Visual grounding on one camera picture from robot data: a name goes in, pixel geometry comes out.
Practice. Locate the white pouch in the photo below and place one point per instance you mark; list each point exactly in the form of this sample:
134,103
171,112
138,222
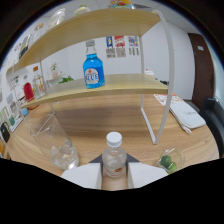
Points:
187,116

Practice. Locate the black handbag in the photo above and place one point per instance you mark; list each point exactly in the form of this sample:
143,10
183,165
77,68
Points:
4,131

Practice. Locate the red wall poster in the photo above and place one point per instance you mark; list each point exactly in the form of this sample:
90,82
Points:
120,45

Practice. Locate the black chair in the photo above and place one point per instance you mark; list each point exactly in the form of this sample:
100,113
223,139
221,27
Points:
213,123

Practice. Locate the white and blue jar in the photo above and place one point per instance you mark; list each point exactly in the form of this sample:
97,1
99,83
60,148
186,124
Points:
24,111

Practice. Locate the orange printed paper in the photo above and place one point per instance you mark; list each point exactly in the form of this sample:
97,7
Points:
166,99

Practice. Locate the clear bottle with green cap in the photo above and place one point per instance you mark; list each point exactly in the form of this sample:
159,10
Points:
82,9

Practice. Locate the multicoloured wall poster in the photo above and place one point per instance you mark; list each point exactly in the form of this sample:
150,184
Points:
133,45

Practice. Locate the brown door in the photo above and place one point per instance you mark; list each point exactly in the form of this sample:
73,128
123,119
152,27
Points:
200,70

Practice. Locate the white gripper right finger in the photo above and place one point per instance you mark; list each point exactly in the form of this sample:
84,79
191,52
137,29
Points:
145,174

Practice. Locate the clear bottle with orange cap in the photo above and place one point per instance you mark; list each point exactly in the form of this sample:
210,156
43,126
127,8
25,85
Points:
39,85

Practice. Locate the red liquid glass bottle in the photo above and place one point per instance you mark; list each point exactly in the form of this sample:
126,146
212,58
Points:
28,91

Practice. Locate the blue liquid glass bottle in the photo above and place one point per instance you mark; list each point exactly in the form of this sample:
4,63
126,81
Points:
93,71

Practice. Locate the blue wall poster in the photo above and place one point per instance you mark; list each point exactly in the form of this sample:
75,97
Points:
110,46

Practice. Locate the green potted plant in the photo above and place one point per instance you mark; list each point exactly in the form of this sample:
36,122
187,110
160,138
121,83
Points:
66,79

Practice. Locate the clear cup of limes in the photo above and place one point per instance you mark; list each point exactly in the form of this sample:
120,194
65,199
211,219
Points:
170,162

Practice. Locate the white flowers in vase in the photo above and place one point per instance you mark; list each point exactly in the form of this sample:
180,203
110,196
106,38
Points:
54,68

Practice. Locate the glass jar with cork lid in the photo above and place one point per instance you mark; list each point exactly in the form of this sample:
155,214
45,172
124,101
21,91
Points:
38,27

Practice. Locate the clear bottle with white cap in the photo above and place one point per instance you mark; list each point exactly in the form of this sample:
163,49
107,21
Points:
114,160

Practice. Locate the clear drinking glass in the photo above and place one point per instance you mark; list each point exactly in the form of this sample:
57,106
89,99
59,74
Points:
56,143

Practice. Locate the silver black soda water can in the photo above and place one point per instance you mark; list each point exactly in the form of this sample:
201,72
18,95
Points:
24,46

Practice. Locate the white bottle with red cap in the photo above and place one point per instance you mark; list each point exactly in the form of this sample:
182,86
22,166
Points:
149,73

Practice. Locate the white frame wooden shelf rack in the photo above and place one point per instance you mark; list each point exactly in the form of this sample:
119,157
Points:
100,30

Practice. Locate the yellow printed can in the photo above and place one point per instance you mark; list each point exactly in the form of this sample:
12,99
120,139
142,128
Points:
121,4

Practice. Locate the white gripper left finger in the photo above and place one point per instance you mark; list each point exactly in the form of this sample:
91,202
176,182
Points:
83,175

